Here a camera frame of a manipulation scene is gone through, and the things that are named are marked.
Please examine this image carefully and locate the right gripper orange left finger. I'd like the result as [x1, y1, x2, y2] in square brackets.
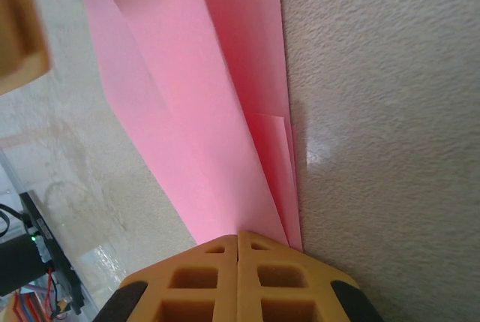
[93, 233, 240, 322]

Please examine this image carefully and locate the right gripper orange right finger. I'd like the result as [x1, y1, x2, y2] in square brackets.
[238, 229, 383, 322]

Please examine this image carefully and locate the pink cloth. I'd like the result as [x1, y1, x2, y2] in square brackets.
[76, 0, 304, 252]

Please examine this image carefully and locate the black controller board green light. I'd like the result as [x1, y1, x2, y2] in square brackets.
[18, 190, 84, 315]

